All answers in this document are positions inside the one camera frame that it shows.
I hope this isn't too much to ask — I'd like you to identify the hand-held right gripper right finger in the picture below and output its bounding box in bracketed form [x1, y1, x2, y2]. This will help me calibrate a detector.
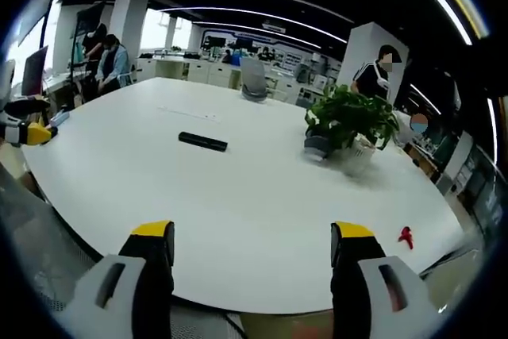
[329, 220, 448, 339]

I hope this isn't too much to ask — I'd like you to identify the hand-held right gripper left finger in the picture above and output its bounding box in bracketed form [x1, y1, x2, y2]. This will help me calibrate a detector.
[54, 219, 176, 339]

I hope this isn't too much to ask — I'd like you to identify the black remote control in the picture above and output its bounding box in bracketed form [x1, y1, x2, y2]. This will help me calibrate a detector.
[178, 131, 229, 153]

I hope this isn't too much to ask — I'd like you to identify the computer monitor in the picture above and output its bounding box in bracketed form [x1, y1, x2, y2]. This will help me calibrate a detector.
[21, 45, 50, 97]

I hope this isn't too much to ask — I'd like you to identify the small red object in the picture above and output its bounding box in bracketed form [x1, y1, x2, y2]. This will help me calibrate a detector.
[398, 225, 415, 250]

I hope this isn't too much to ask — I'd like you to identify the grey mesh chair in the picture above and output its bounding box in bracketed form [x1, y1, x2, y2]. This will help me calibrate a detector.
[0, 162, 104, 339]

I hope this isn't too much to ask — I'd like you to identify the white plant pot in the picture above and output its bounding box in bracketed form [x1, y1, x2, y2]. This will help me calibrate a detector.
[341, 134, 377, 171]

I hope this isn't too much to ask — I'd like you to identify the green potted plant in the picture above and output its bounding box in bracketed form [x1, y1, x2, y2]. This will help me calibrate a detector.
[304, 83, 401, 151]

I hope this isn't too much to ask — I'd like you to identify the white cabinet row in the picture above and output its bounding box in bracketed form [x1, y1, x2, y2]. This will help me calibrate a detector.
[134, 56, 243, 88]

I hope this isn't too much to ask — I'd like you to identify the grey office chair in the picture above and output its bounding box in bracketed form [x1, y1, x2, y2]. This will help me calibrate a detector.
[239, 56, 268, 102]

